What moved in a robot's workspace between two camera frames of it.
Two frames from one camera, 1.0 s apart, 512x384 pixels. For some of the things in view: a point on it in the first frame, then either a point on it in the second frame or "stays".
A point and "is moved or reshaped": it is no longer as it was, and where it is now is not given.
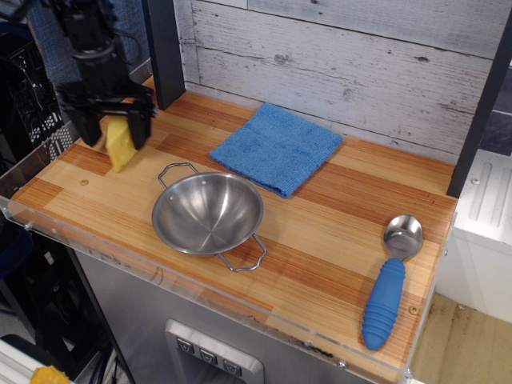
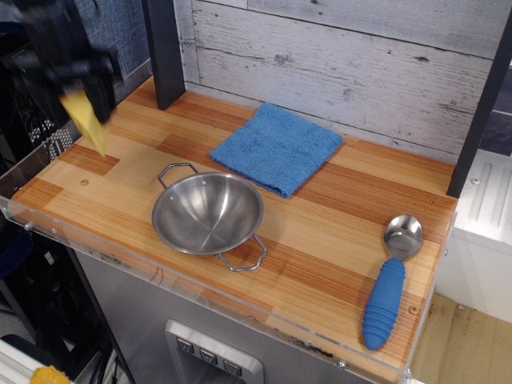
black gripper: (106, 88) to (55, 52)
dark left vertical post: (166, 49) stays
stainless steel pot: (210, 213) stays
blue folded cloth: (276, 148) stays
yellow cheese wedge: (120, 142) is moved or reshaped
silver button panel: (200, 356) stays
